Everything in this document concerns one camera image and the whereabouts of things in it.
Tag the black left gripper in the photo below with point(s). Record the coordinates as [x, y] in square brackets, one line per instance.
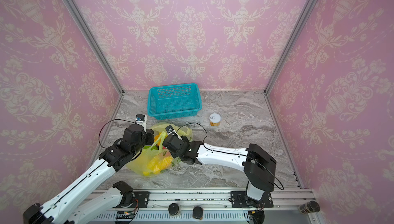
[150, 134]

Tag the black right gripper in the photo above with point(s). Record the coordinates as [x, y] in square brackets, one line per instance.
[168, 139]

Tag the yellow plastic bag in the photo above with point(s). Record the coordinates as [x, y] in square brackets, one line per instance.
[150, 151]

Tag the orange toy fruit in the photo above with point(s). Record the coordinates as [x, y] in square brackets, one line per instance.
[158, 139]

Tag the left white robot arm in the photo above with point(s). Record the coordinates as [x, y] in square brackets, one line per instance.
[68, 207]

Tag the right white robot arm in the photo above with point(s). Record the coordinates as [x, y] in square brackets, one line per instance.
[258, 166]

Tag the yellow toy banana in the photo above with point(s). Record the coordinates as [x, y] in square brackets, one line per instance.
[157, 165]

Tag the small orange-print tin can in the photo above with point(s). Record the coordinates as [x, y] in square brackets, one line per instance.
[214, 119]

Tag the teal plastic basket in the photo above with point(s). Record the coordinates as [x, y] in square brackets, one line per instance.
[174, 101]

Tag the black knob left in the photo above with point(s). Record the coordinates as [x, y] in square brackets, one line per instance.
[173, 209]

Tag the black knob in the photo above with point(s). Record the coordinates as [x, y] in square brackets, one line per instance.
[198, 213]
[173, 209]

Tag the black knob right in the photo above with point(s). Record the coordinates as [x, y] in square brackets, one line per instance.
[198, 213]

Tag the dark jar right corner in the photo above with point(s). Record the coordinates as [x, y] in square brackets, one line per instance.
[309, 207]

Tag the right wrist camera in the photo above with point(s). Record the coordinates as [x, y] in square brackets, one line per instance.
[169, 129]

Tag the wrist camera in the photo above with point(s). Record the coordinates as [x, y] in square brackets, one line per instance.
[169, 129]
[140, 119]

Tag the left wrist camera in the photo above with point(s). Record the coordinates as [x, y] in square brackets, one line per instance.
[140, 119]

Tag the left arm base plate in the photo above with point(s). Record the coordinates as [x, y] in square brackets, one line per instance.
[141, 200]

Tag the aluminium front rail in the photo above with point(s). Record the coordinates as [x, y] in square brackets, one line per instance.
[217, 208]

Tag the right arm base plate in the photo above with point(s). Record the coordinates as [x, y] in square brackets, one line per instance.
[239, 199]

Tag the left corner aluminium post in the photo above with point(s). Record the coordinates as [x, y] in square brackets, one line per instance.
[77, 15]

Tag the corner aluminium post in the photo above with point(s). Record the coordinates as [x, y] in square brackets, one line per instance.
[77, 15]
[298, 28]

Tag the right corner aluminium post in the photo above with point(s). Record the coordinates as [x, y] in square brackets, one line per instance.
[298, 28]

